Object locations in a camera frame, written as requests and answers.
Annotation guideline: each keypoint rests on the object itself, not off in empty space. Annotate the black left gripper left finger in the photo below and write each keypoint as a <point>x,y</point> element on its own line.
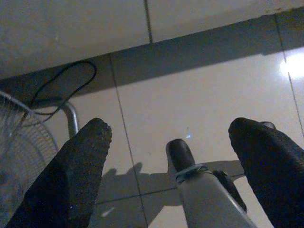
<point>66,178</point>

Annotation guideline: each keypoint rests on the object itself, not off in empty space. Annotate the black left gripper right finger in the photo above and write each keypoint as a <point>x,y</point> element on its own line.
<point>273,178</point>

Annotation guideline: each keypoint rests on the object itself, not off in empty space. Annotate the grey metal standing fan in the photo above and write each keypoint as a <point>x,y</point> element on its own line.
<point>28,142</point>

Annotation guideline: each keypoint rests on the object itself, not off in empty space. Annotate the grey robot leg black foot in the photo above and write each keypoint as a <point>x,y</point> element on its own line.
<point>204,202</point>

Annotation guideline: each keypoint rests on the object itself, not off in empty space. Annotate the white sink counter cabinet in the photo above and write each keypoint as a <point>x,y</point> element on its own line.
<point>71,28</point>

